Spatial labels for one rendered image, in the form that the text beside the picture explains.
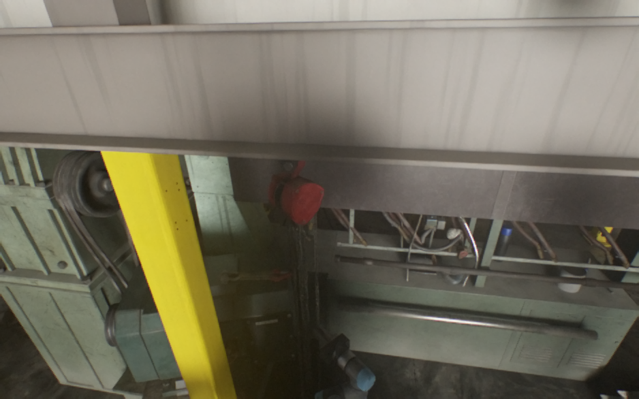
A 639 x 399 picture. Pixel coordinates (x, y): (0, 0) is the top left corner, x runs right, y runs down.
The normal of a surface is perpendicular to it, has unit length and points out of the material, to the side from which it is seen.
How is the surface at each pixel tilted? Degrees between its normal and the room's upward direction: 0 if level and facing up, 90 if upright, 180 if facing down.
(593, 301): 0
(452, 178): 90
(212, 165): 90
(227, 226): 90
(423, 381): 0
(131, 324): 45
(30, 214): 90
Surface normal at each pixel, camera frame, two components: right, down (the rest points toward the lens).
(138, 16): 0.99, 0.07
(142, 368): 0.18, 0.48
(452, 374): -0.02, -0.88
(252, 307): 0.11, -0.28
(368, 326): -0.17, 0.48
